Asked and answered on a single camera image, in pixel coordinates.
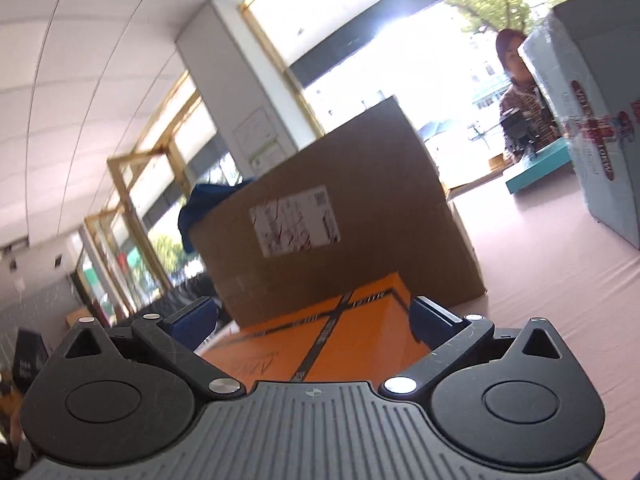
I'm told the large brown cardboard box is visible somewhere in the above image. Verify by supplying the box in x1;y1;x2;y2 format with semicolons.
187;96;488;329

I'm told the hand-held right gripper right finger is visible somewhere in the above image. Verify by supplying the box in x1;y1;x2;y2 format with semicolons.
378;296;576;402

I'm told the light blue printed box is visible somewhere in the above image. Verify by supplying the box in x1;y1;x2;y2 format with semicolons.
517;0;640;251

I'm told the wooden door frame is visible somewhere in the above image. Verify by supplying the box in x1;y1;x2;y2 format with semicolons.
82;67;211;318

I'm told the teal flat box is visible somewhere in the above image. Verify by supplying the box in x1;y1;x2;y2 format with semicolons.
505;137;576;195

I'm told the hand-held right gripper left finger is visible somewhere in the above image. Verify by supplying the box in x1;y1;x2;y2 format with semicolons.
62;296;247;402

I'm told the white wall notice paper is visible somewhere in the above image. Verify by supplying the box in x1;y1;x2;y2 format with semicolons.
233;107;287;172

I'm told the blue cloth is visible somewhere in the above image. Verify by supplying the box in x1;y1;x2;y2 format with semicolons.
177;177;257;256

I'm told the orange box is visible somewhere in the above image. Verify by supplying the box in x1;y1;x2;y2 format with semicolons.
196;271;435;387

